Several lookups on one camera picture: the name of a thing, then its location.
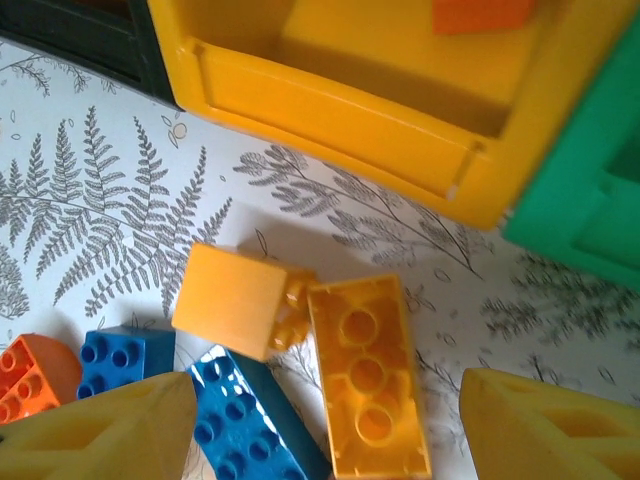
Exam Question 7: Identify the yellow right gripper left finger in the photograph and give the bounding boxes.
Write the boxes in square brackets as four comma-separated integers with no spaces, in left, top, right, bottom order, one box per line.
[0,372,200,480]

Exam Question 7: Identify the yellow long lego brick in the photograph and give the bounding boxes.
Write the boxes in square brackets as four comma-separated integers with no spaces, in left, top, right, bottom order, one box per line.
[305,273,434,480]

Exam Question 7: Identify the black plastic bin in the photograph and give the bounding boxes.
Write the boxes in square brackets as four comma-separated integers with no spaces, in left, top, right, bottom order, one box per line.
[0,0,186,114]

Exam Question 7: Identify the orange lego brick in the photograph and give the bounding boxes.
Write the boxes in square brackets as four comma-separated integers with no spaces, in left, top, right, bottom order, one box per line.
[0,333,84,426]
[430,0,537,35]

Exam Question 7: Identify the green plastic bin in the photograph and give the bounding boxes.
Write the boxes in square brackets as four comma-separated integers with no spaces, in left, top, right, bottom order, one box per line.
[502,54,640,291]

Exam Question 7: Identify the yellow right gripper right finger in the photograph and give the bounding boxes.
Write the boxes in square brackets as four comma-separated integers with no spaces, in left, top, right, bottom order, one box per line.
[459,368,640,480]

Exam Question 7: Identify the blue long lego brick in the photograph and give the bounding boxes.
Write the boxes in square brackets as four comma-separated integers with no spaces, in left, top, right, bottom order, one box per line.
[185,344,334,480]

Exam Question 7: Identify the yellow square lego brick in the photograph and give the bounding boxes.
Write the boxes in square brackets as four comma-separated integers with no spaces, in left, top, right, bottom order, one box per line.
[171,243,317,361]

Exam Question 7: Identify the floral tablecloth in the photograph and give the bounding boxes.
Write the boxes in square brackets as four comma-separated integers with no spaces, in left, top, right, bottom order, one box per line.
[0,29,640,480]

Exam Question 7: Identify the blue square lego brick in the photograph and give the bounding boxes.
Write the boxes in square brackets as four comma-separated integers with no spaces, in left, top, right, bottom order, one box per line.
[76,325,177,401]

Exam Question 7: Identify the yellow plastic bin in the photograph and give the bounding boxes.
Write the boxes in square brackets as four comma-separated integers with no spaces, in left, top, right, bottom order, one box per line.
[144,0,640,231]

